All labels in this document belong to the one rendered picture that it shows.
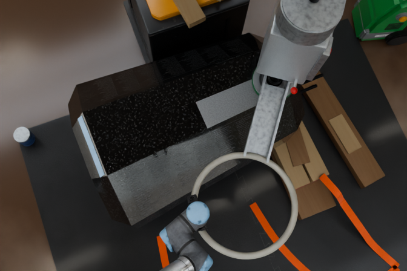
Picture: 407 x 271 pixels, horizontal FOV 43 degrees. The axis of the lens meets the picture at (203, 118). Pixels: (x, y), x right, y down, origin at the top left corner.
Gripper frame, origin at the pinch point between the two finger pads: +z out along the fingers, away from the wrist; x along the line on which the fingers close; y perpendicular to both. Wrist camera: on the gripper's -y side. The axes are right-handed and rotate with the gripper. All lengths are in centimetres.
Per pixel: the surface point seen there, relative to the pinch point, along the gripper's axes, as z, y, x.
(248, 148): -5.0, -25.0, 32.0
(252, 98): 2, -51, 43
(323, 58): -64, -38, 59
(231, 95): 2, -55, 33
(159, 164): 8.8, -31.3, -10.0
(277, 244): -8.0, 21.0, 31.8
